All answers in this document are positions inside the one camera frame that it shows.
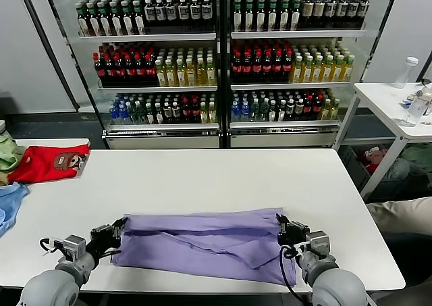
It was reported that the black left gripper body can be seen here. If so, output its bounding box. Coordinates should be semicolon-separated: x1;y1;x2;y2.
88;224;122;258

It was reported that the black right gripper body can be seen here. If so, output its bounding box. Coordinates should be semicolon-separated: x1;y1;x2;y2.
279;221;311;251

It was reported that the purple t-shirt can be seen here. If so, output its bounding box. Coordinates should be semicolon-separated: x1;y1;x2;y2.
110;207;300;286

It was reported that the glass drink display cabinet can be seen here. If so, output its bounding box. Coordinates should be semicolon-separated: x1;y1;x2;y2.
42;0;225;150
224;0;401;149

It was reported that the black storage crate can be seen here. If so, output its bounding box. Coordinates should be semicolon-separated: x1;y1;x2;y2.
337;143;432;194

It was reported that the red t-shirt bear print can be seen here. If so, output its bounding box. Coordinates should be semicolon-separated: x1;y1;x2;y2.
7;143;91;185

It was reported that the light blue garment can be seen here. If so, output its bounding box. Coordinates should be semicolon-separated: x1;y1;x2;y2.
0;181;30;238

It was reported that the red plush garment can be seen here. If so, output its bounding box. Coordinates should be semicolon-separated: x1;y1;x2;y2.
362;145;389;174

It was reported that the small white table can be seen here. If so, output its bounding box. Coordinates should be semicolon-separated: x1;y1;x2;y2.
13;138;90;151

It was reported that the beige trousered leg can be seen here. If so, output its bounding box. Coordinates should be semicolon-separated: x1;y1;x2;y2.
366;197;432;236

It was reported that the grey teal cloth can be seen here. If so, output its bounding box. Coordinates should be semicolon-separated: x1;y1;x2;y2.
386;157;411;182

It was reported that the light green t-shirt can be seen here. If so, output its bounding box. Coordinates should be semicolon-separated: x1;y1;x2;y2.
0;135;25;172

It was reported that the sage green cloth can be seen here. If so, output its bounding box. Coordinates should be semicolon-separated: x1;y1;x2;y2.
401;143;432;177

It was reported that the white side table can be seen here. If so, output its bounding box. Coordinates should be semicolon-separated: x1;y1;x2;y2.
332;82;432;201

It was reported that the clear bottle grey lid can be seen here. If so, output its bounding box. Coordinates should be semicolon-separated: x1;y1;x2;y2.
400;88;432;128

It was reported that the clear bottle white cap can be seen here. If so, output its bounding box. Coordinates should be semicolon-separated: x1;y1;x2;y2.
394;56;419;89

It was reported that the green cap tea bottle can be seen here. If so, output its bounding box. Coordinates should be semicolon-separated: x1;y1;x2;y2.
255;0;267;32
99;1;113;36
88;1;102;37
122;0;136;36
278;0;290;32
133;0;146;35
233;0;245;32
111;1;124;36
244;0;256;32
76;2;90;37
267;0;278;32
290;0;301;32

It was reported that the beige label dark bottle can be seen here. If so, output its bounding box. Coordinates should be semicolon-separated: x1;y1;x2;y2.
313;0;325;30
301;0;313;30

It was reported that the white cap dark drink bottle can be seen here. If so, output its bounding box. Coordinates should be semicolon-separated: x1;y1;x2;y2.
190;0;203;30
348;0;360;29
358;0;371;28
178;0;191;30
336;0;349;29
144;0;157;32
201;0;214;30
325;0;338;29
167;0;179;30
155;0;168;31

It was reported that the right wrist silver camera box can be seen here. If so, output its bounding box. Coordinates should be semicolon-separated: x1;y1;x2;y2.
306;230;333;258

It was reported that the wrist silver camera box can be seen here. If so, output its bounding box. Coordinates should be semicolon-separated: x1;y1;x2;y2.
306;230;333;258
62;234;87;263

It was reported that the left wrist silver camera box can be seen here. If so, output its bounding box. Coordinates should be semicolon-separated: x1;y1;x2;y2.
62;234;87;263

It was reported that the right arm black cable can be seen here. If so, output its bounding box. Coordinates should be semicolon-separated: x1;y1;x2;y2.
277;241;306;292

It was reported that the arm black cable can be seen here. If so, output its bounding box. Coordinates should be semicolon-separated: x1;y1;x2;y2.
39;238;65;255
277;241;306;292

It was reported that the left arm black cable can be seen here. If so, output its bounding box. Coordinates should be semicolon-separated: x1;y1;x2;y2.
39;238;65;255

